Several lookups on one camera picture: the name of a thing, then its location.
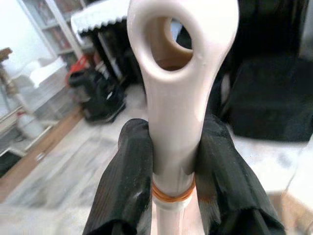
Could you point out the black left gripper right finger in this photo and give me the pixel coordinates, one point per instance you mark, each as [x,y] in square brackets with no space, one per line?
[227,186]

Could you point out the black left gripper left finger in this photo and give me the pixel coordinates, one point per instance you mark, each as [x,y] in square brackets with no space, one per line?
[122,186]

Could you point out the long wooden plank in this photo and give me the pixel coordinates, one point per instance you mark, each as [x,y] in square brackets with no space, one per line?
[49,142]

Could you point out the black vacuum cleaner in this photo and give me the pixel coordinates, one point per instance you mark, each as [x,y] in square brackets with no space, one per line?
[102,98]

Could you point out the large black bag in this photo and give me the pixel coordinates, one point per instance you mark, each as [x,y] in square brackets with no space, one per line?
[269,102]

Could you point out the white plastic jug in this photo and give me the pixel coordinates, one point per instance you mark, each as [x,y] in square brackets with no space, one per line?
[31,126]

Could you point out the black framed panel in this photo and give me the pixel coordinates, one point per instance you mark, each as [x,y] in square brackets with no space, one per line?
[9,164]

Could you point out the red bag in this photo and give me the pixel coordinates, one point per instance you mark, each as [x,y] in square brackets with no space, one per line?
[82,64]

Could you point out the table with white lace cloth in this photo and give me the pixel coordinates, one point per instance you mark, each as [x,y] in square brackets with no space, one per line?
[97,22]

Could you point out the white bookshelf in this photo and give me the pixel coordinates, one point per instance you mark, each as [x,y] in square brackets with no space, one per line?
[61,29]

